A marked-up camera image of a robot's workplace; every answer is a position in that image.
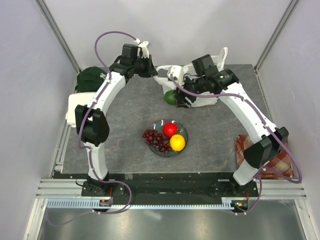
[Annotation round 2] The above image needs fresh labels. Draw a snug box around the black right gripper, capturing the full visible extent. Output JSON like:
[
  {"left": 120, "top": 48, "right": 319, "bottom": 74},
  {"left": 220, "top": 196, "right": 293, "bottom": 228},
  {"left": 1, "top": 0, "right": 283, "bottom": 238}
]
[{"left": 172, "top": 74, "right": 206, "bottom": 110}]

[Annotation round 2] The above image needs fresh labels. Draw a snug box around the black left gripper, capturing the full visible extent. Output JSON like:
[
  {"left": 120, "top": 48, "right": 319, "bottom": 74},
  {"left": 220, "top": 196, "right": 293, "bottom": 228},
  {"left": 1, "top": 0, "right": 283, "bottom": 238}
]
[{"left": 132, "top": 55, "right": 158, "bottom": 79}]

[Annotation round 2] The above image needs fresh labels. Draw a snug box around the white plastic bag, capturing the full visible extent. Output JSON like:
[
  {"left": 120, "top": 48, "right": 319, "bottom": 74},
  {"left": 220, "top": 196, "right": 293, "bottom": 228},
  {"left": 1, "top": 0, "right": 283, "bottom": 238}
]
[{"left": 154, "top": 47, "right": 229, "bottom": 95}]

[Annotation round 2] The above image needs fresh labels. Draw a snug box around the green fake lime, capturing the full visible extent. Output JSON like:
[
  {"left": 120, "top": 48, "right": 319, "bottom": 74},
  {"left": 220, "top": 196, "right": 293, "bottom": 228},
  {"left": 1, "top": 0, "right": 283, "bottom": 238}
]
[{"left": 164, "top": 90, "right": 177, "bottom": 106}]

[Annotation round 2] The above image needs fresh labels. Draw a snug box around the red fake apple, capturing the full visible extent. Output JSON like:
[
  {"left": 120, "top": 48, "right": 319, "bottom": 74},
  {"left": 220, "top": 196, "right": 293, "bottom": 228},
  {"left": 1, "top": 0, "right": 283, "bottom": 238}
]
[{"left": 162, "top": 122, "right": 179, "bottom": 138}]

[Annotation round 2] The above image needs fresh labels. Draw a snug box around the yellow fake lemon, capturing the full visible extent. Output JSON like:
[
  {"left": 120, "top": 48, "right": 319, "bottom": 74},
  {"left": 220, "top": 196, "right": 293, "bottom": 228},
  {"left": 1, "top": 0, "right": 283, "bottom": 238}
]
[{"left": 169, "top": 134, "right": 186, "bottom": 152}]

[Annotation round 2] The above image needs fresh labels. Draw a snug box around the red fake grape bunch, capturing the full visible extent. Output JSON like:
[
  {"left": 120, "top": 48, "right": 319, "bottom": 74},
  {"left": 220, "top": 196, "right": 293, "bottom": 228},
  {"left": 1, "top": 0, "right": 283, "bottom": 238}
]
[{"left": 142, "top": 129, "right": 172, "bottom": 154}]

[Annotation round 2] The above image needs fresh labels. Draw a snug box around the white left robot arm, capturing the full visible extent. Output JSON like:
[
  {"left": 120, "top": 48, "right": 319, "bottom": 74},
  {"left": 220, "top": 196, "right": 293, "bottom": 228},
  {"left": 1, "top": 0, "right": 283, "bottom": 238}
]
[{"left": 75, "top": 41, "right": 158, "bottom": 197}]

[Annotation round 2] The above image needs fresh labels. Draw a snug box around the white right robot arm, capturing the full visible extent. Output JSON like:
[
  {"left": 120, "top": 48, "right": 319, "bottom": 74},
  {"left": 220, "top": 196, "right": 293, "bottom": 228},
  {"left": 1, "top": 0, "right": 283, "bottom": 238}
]
[{"left": 167, "top": 54, "right": 289, "bottom": 197}]

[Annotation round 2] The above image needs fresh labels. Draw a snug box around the dark green baseball cap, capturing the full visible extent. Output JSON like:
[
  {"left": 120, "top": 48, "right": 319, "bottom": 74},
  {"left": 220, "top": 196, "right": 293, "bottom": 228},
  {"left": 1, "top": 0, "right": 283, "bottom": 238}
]
[{"left": 75, "top": 66, "right": 109, "bottom": 93}]

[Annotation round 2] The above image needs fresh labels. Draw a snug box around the blue ceramic plate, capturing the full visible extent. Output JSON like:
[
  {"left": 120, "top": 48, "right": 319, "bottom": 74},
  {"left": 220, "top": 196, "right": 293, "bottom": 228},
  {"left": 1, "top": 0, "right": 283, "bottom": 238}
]
[{"left": 148, "top": 119, "right": 188, "bottom": 158}]

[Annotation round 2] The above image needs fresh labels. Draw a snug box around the white folded towel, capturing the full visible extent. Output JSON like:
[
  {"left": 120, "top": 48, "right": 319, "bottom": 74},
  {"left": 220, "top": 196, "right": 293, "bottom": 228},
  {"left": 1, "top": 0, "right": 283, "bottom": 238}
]
[{"left": 65, "top": 91, "right": 97, "bottom": 128}]

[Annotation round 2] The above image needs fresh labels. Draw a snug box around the red plaid cloth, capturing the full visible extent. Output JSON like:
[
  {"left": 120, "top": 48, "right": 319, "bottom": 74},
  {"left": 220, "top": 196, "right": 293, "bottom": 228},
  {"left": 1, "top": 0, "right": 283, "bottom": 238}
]
[{"left": 234, "top": 134, "right": 295, "bottom": 179}]

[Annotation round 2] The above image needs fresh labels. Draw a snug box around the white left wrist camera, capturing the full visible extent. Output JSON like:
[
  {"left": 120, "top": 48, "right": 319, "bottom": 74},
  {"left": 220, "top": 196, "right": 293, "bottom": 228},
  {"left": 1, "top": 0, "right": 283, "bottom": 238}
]
[{"left": 134, "top": 38, "right": 150, "bottom": 59}]

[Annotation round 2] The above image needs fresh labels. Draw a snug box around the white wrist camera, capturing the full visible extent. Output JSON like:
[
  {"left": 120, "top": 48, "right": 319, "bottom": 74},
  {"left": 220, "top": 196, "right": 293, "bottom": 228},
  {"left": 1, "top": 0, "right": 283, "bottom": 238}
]
[
  {"left": 134, "top": 38, "right": 150, "bottom": 59},
  {"left": 167, "top": 65, "right": 185, "bottom": 86}
]

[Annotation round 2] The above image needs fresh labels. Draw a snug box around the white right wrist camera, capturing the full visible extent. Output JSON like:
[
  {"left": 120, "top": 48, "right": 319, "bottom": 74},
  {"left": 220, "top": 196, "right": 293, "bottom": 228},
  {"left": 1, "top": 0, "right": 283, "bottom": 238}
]
[{"left": 167, "top": 65, "right": 185, "bottom": 86}]

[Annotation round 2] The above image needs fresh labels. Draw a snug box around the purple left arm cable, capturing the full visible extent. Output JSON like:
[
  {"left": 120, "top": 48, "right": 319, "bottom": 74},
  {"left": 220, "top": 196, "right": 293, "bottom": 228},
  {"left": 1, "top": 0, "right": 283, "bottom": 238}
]
[{"left": 46, "top": 30, "right": 141, "bottom": 227}]

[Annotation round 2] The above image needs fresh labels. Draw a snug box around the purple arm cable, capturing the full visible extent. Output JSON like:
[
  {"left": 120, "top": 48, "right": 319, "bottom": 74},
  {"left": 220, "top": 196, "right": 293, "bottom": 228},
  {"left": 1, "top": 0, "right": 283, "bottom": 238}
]
[
  {"left": 46, "top": 30, "right": 141, "bottom": 227},
  {"left": 171, "top": 77, "right": 303, "bottom": 216}
]

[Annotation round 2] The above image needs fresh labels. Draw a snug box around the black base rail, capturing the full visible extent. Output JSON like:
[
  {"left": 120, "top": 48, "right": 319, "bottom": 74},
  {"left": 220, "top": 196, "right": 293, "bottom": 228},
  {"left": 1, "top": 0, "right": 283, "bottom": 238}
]
[{"left": 81, "top": 172, "right": 259, "bottom": 198}]

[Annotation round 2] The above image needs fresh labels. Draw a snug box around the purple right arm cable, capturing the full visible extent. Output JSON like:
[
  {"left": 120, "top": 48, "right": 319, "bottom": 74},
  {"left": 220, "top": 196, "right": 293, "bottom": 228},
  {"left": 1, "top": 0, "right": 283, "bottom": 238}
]
[{"left": 171, "top": 77, "right": 303, "bottom": 216}]

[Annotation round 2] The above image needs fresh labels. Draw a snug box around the light blue cable duct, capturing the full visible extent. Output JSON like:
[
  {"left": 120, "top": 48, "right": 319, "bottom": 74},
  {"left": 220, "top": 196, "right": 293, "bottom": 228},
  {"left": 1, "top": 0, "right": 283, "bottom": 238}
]
[{"left": 47, "top": 197, "right": 236, "bottom": 210}]

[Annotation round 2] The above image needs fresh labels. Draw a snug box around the aluminium frame rail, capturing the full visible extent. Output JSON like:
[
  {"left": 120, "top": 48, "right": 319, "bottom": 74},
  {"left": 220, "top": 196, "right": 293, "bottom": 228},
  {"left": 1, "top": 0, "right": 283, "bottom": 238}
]
[{"left": 36, "top": 177, "right": 306, "bottom": 200}]

